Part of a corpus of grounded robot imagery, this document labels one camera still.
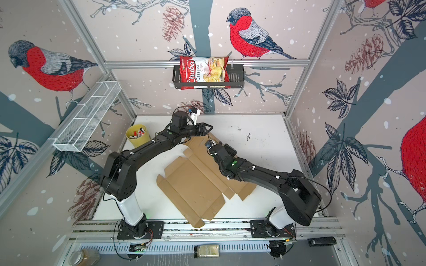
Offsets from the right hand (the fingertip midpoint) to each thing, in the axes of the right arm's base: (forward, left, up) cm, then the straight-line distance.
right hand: (224, 149), depth 86 cm
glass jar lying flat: (-43, +6, -10) cm, 44 cm away
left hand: (+8, +8, +9) cm, 14 cm away
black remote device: (-36, -43, -14) cm, 58 cm away
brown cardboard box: (-13, +15, -14) cm, 24 cm away
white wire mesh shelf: (+4, +66, +20) cm, 69 cm away
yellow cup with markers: (+9, +51, 0) cm, 52 cm away
